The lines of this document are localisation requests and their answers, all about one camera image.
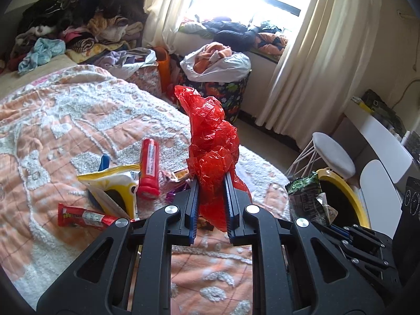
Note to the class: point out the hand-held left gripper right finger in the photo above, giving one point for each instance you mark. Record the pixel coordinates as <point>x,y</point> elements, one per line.
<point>229,210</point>

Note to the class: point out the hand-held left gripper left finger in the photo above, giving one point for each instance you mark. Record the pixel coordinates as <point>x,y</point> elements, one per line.
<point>193,203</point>

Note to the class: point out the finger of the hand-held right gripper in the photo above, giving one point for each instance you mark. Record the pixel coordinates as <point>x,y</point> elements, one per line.
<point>357,234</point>
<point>367,257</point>

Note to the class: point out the yellow rimmed waste bin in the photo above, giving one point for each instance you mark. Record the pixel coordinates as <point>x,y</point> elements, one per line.
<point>356,197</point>

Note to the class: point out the green black snack packet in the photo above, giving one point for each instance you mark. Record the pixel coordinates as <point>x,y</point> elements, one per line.
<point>305,193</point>

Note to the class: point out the red plastic bag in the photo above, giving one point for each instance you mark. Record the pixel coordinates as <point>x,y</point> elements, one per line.
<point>210,137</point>

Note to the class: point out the yellow snack bag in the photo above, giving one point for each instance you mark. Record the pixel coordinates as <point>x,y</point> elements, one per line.
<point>108,178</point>

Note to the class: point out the red snack bar wrapper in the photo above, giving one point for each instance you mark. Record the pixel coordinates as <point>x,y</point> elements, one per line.
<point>85,216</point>

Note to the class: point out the purple foil wrapper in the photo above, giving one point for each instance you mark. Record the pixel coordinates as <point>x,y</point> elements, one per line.
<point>175,192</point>

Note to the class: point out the brown purple snack wrapper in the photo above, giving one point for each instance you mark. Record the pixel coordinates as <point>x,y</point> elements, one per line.
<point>178,174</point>

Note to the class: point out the white chair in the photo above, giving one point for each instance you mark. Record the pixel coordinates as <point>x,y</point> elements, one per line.
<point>377,180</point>

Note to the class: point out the red cylindrical container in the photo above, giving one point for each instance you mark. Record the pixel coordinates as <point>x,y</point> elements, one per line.
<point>148,164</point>

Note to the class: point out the white round stool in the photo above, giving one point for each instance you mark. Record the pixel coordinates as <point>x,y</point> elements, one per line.
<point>331,151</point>

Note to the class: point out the blue rubber glove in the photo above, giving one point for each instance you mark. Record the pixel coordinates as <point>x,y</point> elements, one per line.
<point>104,162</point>

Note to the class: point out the white bottle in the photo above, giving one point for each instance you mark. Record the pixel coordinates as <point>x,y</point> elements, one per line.
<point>407,137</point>

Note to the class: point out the white desk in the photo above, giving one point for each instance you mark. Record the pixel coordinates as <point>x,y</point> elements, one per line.
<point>377,128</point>

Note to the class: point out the dark floral fabric basket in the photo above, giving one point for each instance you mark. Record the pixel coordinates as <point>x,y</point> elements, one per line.
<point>226,95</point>

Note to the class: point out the dark bag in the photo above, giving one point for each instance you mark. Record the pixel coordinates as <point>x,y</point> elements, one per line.
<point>384,108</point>

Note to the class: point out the pink floral fabric bag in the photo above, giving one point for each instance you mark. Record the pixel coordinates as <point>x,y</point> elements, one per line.
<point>146,78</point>

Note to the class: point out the orange plastic container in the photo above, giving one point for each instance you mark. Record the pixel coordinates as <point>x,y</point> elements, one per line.
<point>163,69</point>

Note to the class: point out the white plastic bag of clothes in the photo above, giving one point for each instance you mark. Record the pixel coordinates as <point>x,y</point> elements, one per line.
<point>229,65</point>

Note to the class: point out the orange white tufted blanket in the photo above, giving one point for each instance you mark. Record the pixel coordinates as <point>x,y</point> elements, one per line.
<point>65,121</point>

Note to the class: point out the grey white garment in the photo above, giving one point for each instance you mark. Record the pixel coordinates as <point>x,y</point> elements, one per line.
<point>124,57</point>

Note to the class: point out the clothes on windowsill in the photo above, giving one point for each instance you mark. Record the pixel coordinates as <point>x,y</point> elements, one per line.
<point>229,32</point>

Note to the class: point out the cream curtain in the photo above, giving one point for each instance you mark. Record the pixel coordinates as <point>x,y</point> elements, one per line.
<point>164,6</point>
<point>321,55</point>

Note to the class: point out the light blue cloth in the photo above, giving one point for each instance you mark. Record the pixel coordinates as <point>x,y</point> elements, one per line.
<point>41,51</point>

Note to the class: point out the pile of clothes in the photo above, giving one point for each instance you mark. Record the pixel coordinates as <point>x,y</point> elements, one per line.
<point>82,10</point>

